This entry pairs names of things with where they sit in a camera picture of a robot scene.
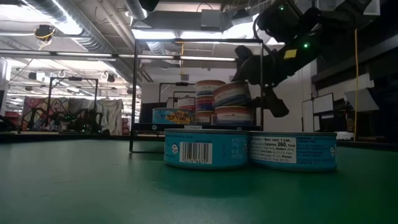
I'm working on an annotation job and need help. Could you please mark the red-label can silver lid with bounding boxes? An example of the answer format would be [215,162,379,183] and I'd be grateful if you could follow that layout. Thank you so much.
[177,96,197,111]

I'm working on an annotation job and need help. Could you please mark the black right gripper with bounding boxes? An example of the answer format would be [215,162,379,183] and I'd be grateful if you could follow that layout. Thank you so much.
[233,40,318,118]

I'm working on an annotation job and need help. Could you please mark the tall white board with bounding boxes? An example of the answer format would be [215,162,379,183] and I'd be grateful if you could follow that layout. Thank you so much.
[301,98,315,132]

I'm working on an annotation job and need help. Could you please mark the dark background robot arms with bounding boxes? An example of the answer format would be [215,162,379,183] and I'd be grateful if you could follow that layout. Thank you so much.
[27,107,106,134]

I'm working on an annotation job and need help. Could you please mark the blue salmon can gold lid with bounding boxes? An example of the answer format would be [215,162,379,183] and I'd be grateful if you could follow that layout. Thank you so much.
[212,81,252,108]
[214,105,252,126]
[195,110,217,125]
[195,95,216,112]
[195,80,226,96]

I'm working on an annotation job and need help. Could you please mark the white screen panel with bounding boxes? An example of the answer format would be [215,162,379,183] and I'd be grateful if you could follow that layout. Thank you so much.
[312,92,335,115]

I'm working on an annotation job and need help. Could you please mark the small white box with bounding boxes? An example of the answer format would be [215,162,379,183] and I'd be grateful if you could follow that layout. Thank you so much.
[336,131,355,141]

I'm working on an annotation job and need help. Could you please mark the grey angled panel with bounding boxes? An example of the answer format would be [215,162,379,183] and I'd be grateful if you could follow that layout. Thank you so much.
[343,88,381,113]

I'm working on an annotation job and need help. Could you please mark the wooden shelf black wire frame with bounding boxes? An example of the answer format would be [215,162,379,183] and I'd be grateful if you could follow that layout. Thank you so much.
[129,38,265,154]

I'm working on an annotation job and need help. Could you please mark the black metal rig frame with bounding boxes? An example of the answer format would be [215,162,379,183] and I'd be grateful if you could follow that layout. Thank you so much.
[158,81,197,100]
[47,77,100,134]

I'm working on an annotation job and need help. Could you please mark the green table mat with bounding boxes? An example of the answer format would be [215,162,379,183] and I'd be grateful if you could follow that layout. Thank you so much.
[0,138,398,224]

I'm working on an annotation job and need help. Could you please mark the yellow black cable reel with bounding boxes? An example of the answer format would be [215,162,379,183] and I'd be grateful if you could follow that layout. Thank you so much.
[33,24,56,50]

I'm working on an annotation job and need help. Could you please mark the teal tuna can silver lid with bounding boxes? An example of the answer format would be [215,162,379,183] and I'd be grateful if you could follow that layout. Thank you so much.
[248,130,338,172]
[151,107,196,125]
[164,128,249,170]

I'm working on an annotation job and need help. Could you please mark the grey ceiling unit box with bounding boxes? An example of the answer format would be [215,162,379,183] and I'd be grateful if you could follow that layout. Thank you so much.
[200,8,222,29]

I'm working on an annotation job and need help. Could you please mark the long ceiling light strip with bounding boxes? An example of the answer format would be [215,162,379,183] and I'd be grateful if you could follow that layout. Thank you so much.
[0,49,301,65]

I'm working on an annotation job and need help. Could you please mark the black table frame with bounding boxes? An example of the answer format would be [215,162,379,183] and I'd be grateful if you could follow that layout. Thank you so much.
[0,130,398,152]

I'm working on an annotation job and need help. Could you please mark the white draped sheet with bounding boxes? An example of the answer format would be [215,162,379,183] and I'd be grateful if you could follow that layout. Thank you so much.
[68,98,124,136]

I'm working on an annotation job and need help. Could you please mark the small silver duct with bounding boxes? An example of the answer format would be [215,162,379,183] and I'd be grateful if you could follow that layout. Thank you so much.
[126,0,149,21]

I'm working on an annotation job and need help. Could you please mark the patterned colourful quilt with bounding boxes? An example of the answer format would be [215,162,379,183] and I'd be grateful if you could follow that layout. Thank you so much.
[21,96,70,131]

